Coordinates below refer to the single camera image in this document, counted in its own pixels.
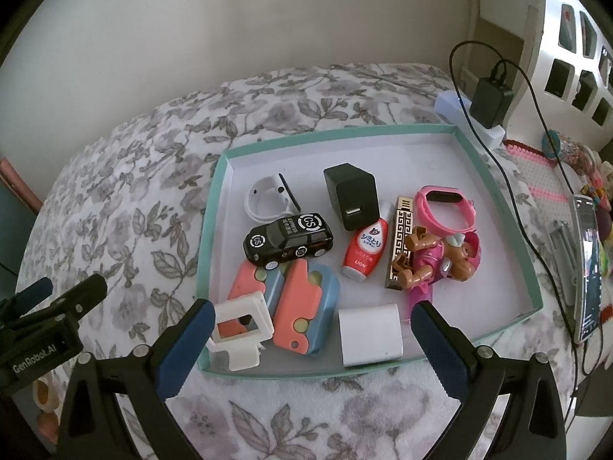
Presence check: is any person's left hand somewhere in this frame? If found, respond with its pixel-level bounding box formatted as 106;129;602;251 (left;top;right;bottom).
32;373;59;444

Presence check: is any black toy car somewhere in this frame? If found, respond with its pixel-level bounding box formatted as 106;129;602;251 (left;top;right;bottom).
243;213;334;271

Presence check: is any gold greek-key lighter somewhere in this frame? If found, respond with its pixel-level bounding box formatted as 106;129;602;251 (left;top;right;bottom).
384;196;413;290

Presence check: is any pink pup toy figure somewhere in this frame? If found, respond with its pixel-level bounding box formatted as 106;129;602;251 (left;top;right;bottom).
392;227;481;289

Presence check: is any teal shallow tray box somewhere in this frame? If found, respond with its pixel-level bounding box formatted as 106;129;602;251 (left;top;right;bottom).
197;125;543;379

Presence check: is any white power strip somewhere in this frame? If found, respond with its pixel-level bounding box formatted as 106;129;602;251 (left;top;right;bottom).
434;90;505;153

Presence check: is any metal phone stand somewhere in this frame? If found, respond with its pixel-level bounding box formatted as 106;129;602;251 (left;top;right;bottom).
547;220;579;306

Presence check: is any small black cube adapter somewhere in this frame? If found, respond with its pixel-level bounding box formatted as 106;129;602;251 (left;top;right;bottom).
323;163;380;232

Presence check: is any coral blue foam toy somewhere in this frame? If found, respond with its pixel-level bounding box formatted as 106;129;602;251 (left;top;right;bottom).
218;260;285;337
272;259;341;355

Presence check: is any colourful toy pile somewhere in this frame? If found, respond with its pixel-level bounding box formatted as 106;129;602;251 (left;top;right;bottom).
577;147;613;279

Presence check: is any pink smartwatch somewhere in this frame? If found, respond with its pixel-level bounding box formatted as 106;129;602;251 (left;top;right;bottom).
415;185;477;237

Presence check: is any magenta translucent stick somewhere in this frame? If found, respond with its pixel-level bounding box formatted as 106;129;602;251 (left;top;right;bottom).
407;283;432;316

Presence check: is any floral grey white blanket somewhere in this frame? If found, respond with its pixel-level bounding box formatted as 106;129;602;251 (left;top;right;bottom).
15;61;581;460

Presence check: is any white lattice basket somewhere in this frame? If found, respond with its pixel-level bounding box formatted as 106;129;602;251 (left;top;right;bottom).
505;0;612;151

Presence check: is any black power adapter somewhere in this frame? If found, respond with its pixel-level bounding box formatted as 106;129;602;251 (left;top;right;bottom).
470;77;513;129

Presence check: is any pink white crochet mat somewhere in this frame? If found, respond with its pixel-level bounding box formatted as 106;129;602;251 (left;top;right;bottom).
504;140;612;328

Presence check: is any white smartwatch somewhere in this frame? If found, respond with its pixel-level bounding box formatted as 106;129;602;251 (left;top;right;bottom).
244;172;301;224

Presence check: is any red stain remover bottle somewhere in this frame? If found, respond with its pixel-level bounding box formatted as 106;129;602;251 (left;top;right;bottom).
342;200;394;281

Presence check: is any smartphone on stand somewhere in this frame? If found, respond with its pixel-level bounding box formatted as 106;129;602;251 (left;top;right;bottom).
570;194;602;345

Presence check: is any white rectangular frame piece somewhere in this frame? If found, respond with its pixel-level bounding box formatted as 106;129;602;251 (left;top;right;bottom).
206;291;274;372

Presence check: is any white wall charger plug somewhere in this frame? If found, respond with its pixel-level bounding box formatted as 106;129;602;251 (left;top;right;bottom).
338;303;404;368

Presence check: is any colourful bead jar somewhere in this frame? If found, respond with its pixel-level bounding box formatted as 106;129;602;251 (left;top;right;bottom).
541;130;593;171

